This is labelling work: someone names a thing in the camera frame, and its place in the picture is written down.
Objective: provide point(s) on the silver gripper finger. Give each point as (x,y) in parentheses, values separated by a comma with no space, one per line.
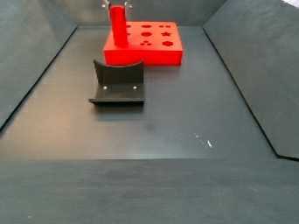
(106,4)
(128,4)

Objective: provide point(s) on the red arch peg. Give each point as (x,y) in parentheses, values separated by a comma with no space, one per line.
(119,25)

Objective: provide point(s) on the red shape sorter block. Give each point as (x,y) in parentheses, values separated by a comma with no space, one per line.
(154,43)

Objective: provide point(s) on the black curved holder stand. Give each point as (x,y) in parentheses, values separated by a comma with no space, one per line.
(120,83)

